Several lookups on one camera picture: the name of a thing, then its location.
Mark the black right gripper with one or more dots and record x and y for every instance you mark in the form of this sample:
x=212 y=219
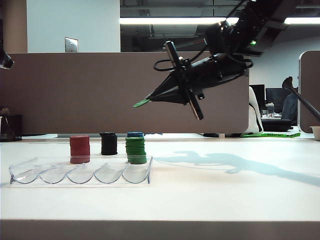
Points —
x=207 y=72

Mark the green poker chip marked 20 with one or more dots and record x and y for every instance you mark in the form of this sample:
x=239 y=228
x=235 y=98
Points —
x=141 y=103

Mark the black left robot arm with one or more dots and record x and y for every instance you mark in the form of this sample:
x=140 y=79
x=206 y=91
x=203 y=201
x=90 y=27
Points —
x=5 y=61

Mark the blue poker chip stack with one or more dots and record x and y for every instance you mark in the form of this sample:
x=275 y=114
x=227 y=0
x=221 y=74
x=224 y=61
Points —
x=135 y=134

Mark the green poker chip stack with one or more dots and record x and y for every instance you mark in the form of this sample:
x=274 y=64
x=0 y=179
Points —
x=135 y=150

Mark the black poker chip stack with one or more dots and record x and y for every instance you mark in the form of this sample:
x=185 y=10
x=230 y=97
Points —
x=109 y=145

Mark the red poker chip stack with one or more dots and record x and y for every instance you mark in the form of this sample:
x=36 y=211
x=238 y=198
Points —
x=80 y=146

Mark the clear plastic chip tray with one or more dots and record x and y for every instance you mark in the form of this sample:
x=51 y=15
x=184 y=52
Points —
x=55 y=175

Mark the white partition foot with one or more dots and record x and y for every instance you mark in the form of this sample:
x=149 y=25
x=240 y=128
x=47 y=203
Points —
x=221 y=136

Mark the long ceiling light strip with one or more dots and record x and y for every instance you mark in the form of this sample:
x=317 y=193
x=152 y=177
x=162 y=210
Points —
x=150 y=21

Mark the narrow black computer monitor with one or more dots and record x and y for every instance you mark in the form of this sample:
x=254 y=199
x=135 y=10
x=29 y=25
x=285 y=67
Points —
x=258 y=93

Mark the clear glass jar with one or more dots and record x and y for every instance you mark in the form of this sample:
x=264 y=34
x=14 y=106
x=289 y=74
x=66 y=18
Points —
x=270 y=110

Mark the wide black computer monitor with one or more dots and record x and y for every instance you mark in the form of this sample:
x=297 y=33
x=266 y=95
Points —
x=275 y=96

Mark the green tape strip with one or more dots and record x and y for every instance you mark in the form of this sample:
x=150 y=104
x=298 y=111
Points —
x=272 y=135

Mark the black desk tray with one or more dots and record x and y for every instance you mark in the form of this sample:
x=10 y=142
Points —
x=277 y=125

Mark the seated person in blue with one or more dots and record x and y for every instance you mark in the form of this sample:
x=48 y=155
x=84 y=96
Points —
x=290 y=110

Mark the wide brown desk partition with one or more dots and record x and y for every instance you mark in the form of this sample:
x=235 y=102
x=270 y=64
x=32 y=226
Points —
x=50 y=95

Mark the narrow brown desk partition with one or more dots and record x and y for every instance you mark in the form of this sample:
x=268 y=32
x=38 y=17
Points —
x=311 y=75

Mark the beige paper bowl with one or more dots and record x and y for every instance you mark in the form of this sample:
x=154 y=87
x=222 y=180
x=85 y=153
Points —
x=315 y=132

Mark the metal wall switch plate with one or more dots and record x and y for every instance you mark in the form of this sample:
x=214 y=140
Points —
x=71 y=45

